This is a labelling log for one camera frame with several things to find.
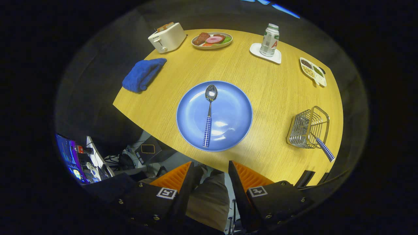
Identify white divided dish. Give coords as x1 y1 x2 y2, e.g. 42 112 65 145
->
299 57 327 87

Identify checkered handle spoon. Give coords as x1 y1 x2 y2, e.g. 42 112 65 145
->
202 84 218 148

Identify checkered handle fork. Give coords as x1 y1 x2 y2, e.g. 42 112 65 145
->
309 131 335 163

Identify computer monitor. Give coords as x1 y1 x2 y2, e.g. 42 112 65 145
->
55 133 88 185

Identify metal wire basket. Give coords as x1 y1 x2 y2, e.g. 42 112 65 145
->
286 106 330 149

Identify white square coaster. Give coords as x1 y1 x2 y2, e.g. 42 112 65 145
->
249 43 282 64

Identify person's leg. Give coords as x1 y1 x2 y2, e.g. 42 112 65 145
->
186 164 231 232

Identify brown sausage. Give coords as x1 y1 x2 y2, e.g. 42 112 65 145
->
193 32 210 46

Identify blue round plate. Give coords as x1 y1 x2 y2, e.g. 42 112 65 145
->
176 80 253 152

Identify white toaster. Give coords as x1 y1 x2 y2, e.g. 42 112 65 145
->
148 22 187 54

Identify oval food plate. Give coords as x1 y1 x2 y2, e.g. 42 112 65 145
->
191 32 233 50

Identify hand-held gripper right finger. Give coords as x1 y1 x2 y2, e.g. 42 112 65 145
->
228 160 315 233

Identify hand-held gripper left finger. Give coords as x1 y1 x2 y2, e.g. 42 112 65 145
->
113 161 193 229

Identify white bottle green cap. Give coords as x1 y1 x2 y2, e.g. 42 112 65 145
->
260 23 280 57

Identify blue folded cloth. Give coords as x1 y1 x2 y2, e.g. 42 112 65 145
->
122 58 168 93

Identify black box orange outline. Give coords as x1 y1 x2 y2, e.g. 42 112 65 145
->
135 139 163 164

